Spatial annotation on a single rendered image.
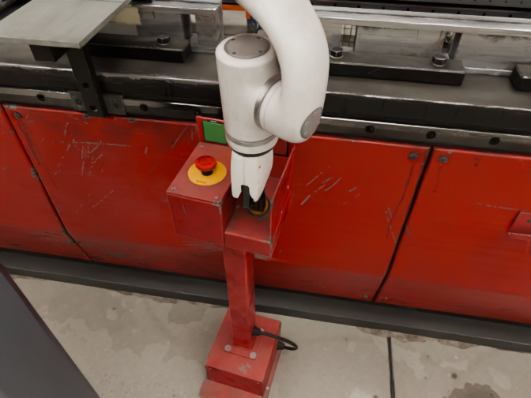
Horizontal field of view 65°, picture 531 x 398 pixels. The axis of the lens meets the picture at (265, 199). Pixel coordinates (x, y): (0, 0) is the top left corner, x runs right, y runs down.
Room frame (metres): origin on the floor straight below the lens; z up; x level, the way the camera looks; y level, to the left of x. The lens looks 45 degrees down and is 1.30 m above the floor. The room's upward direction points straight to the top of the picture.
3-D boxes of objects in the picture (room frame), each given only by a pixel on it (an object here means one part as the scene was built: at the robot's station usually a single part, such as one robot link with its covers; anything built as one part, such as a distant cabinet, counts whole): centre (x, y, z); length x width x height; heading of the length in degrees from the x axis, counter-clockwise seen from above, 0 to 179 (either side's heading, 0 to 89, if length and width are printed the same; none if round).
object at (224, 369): (0.56, 0.07, 0.06); 0.25 x 0.20 x 0.12; 163
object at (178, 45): (0.89, 0.31, 0.89); 0.30 x 0.05 x 0.03; 80
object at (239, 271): (0.59, 0.06, 0.39); 0.05 x 0.05 x 0.54; 73
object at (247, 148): (0.55, 0.02, 0.91); 0.09 x 0.08 x 0.03; 163
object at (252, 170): (0.55, 0.02, 0.85); 0.10 x 0.07 x 0.11; 163
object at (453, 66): (0.79, -0.24, 0.89); 0.30 x 0.05 x 0.03; 80
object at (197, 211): (0.59, 0.06, 0.75); 0.20 x 0.16 x 0.18; 73
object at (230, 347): (0.59, 0.06, 0.13); 0.10 x 0.10 x 0.01; 73
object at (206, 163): (0.59, 0.11, 0.79); 0.04 x 0.04 x 0.04
